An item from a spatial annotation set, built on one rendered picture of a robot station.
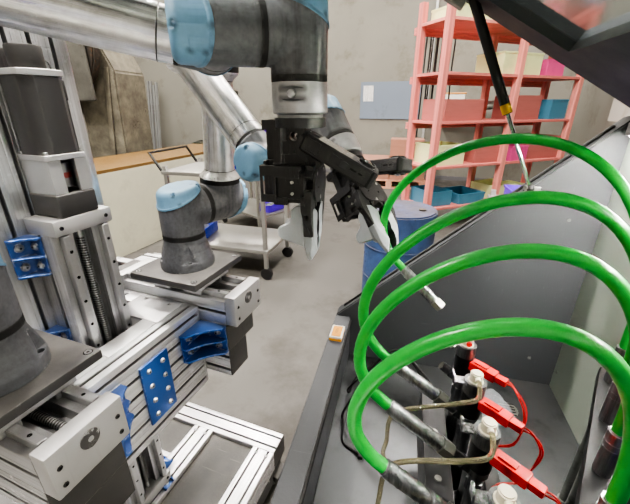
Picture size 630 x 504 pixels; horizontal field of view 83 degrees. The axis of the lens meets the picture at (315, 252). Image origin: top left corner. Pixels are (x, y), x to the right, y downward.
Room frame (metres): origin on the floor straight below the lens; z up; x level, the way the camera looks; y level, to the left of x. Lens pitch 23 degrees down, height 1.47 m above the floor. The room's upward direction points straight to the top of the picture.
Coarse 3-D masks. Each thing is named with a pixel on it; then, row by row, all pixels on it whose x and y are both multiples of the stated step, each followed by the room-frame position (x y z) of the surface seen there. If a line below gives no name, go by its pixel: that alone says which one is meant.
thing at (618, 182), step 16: (464, 144) 0.55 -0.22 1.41; (480, 144) 0.53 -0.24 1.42; (496, 144) 0.52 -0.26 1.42; (544, 144) 0.49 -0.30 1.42; (560, 144) 0.47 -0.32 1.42; (576, 144) 0.47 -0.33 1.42; (432, 160) 0.57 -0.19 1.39; (592, 160) 0.45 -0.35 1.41; (416, 176) 0.59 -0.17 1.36; (608, 176) 0.44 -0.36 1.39; (400, 192) 0.60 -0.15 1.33; (624, 192) 0.43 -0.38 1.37; (384, 208) 0.62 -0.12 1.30; (384, 224) 0.62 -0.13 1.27; (624, 336) 0.40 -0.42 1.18; (624, 352) 0.39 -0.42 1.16
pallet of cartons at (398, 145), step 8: (392, 144) 7.08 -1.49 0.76; (400, 144) 7.04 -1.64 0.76; (392, 152) 7.07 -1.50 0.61; (400, 152) 7.04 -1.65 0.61; (384, 176) 6.67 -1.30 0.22; (392, 176) 6.64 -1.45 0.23; (400, 176) 6.61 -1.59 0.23; (392, 184) 6.99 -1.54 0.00; (416, 184) 6.91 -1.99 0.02; (424, 184) 6.51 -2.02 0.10
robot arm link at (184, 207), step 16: (160, 192) 0.91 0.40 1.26; (176, 192) 0.90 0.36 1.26; (192, 192) 0.92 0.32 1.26; (208, 192) 0.98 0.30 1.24; (160, 208) 0.90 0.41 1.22; (176, 208) 0.89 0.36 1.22; (192, 208) 0.92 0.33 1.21; (208, 208) 0.95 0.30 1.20; (160, 224) 0.92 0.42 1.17; (176, 224) 0.89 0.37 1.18; (192, 224) 0.91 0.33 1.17
